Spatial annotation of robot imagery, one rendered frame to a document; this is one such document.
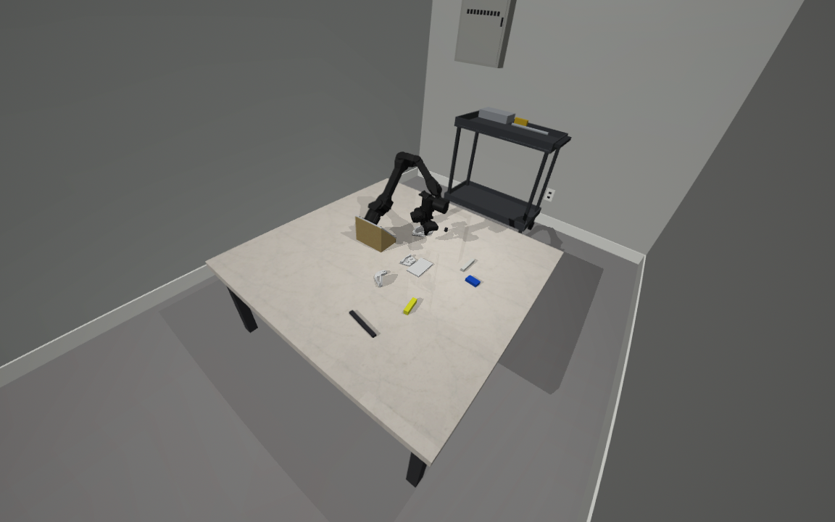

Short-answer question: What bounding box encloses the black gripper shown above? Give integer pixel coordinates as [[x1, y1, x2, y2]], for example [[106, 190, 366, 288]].
[[414, 206, 439, 236]]

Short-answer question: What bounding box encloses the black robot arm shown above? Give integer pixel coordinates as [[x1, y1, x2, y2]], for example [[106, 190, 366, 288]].
[[362, 152, 450, 225]]

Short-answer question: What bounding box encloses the black flat bar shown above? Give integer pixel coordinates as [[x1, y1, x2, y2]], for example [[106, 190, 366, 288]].
[[349, 310, 376, 337]]

